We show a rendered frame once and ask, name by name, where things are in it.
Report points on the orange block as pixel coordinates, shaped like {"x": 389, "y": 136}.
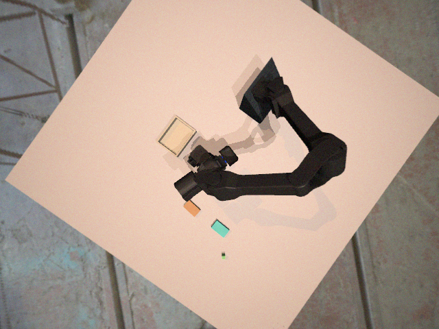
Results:
{"x": 192, "y": 208}

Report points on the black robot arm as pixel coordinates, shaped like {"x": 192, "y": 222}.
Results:
{"x": 326, "y": 157}

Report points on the teal green block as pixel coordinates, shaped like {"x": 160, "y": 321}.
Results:
{"x": 220, "y": 228}

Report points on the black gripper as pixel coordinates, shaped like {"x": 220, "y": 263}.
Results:
{"x": 228, "y": 155}

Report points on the beige shallow tray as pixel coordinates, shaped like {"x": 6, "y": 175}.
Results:
{"x": 176, "y": 136}

